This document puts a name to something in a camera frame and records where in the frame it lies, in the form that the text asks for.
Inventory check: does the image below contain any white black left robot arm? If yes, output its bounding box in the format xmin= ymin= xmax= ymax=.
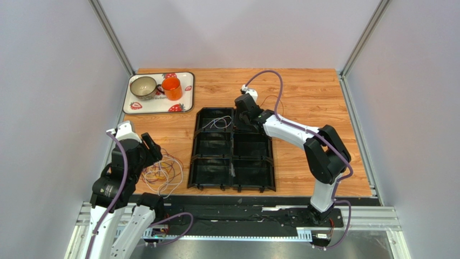
xmin=82 ymin=131 xmax=165 ymax=258

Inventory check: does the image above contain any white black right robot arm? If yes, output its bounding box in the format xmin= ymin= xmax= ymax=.
xmin=235 ymin=93 xmax=351 ymax=225

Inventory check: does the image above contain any black compartment organizer tray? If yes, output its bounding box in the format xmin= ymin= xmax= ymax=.
xmin=187 ymin=107 xmax=276 ymax=193

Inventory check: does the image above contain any white strawberry serving tray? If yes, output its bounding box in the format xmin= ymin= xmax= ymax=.
xmin=123 ymin=72 xmax=195 ymax=114

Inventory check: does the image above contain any grey ceramic mug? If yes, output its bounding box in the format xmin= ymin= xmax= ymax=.
xmin=129 ymin=76 xmax=163 ymax=100

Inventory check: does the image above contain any orange translucent cup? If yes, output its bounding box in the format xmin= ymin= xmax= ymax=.
xmin=161 ymin=77 xmax=182 ymax=101

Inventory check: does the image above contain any tangled coloured cable pile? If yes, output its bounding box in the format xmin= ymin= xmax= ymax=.
xmin=140 ymin=148 xmax=185 ymax=199

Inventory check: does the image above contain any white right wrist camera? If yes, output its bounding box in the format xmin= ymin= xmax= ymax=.
xmin=240 ymin=85 xmax=259 ymax=102

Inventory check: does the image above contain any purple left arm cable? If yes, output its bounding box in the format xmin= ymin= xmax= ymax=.
xmin=84 ymin=133 xmax=128 ymax=259

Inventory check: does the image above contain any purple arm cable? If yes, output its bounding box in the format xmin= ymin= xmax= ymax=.
xmin=84 ymin=133 xmax=128 ymax=259
xmin=244 ymin=70 xmax=355 ymax=250

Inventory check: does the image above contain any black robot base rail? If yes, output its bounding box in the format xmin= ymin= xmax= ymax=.
xmin=154 ymin=195 xmax=347 ymax=238

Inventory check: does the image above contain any aluminium frame post left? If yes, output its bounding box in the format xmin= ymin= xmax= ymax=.
xmin=89 ymin=0 xmax=135 ymax=76

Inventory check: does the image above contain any aluminium frame post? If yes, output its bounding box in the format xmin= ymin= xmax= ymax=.
xmin=340 ymin=0 xmax=392 ymax=78
xmin=89 ymin=0 xmax=135 ymax=76

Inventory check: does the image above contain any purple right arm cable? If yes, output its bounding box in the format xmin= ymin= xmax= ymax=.
xmin=244 ymin=70 xmax=355 ymax=250

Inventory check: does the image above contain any aluminium frame post right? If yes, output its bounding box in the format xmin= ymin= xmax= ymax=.
xmin=340 ymin=0 xmax=392 ymax=78

